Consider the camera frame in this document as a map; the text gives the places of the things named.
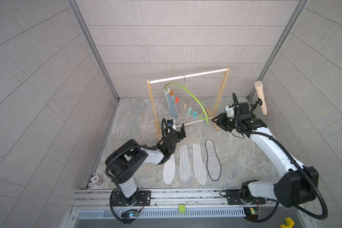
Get white textured foam insole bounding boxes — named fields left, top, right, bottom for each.
left=162, top=154, right=176, bottom=184

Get white striped insole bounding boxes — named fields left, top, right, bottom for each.
left=179, top=145, right=191, bottom=182
left=192, top=143, right=207, bottom=185

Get wooden clothes rack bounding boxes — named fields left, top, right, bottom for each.
left=146, top=66, right=230, bottom=140

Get green clip hanger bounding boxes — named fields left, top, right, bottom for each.
left=163, top=74, right=210, bottom=125

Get grey blue insole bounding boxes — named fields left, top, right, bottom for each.
left=165, top=92, right=178, bottom=119

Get dark grey felt insole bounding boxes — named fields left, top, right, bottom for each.
left=205, top=139, right=221, bottom=181

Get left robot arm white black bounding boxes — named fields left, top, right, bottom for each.
left=105, top=118, right=186, bottom=206

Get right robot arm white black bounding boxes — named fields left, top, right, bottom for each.
left=212, top=93, right=328, bottom=220

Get black microphone stand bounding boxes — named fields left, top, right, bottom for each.
left=251, top=98, right=264, bottom=112

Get beige wooden microphone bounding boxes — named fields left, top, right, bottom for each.
left=254, top=81, right=268, bottom=115

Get green sticky block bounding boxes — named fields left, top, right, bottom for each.
left=179, top=204, right=186, bottom=213

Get left circuit board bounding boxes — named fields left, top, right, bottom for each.
left=122, top=210, right=139, bottom=219

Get circuit board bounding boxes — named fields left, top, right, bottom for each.
left=122, top=210, right=139, bottom=219
left=243, top=207, right=262, bottom=221

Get right circuit board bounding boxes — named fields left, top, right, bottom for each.
left=243, top=207, right=262, bottom=221

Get yellow plastic hook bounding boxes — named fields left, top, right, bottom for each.
left=280, top=217, right=295, bottom=228

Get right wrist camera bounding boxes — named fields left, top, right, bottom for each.
left=225, top=105, right=234, bottom=118

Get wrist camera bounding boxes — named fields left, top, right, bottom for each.
left=225, top=105, right=234, bottom=118
left=166, top=118, right=176, bottom=130

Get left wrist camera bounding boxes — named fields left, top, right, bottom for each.
left=166, top=118, right=176, bottom=130

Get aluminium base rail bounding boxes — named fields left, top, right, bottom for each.
left=70, top=187, right=275, bottom=209

